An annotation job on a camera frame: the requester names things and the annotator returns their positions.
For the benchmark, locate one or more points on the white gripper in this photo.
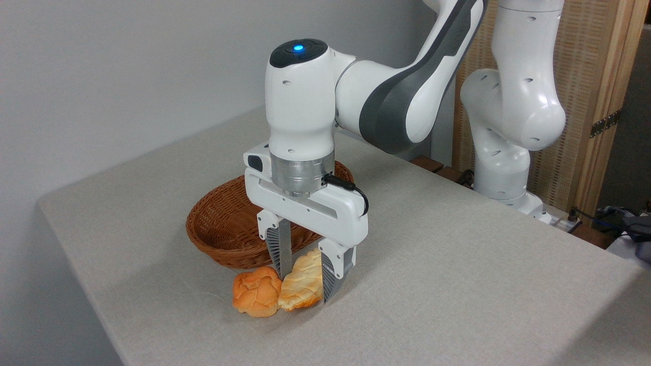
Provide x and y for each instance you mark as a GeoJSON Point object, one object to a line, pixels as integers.
{"type": "Point", "coordinates": [335, 213]}

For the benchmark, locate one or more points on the long pale braided bread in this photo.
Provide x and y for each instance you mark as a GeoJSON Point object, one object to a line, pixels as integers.
{"type": "Point", "coordinates": [302, 284]}

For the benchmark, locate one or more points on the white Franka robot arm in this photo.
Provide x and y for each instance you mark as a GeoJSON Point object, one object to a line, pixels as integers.
{"type": "Point", "coordinates": [305, 101]}

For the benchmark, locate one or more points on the round orange bread roll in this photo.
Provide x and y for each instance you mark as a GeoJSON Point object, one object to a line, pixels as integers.
{"type": "Point", "coordinates": [257, 295]}

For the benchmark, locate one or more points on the brown wicker oval basket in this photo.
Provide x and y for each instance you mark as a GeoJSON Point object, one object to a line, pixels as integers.
{"type": "Point", "coordinates": [224, 229]}

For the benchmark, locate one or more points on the beige tablecloth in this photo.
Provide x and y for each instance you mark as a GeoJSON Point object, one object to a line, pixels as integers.
{"type": "Point", "coordinates": [457, 284]}

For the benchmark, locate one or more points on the metal screen hinge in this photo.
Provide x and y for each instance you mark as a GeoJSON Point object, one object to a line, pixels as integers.
{"type": "Point", "coordinates": [605, 123]}

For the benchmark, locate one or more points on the dark blue grey bundle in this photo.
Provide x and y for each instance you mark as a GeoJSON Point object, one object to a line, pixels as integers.
{"type": "Point", "coordinates": [635, 226]}

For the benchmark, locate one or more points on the wooden woven screen panel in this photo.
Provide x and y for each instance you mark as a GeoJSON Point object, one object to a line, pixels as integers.
{"type": "Point", "coordinates": [590, 61]}

